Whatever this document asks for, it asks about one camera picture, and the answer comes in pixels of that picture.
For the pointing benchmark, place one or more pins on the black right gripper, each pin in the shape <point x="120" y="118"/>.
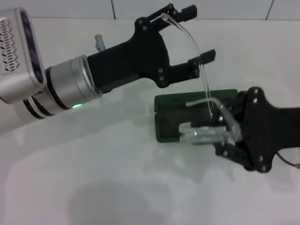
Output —
<point x="264" y="126"/>

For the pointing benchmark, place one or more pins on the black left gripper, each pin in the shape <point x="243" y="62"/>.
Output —
<point x="131" y="61"/>

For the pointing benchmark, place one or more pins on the clear white glasses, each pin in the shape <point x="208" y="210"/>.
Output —
<point x="206" y="136"/>

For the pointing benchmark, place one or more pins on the green glasses case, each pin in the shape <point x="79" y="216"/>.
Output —
<point x="173" y="110"/>

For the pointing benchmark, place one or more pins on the silver connector stub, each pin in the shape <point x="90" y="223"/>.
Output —
<point x="99" y="43"/>

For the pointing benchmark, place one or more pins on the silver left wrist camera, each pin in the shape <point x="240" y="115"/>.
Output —
<point x="14" y="58"/>

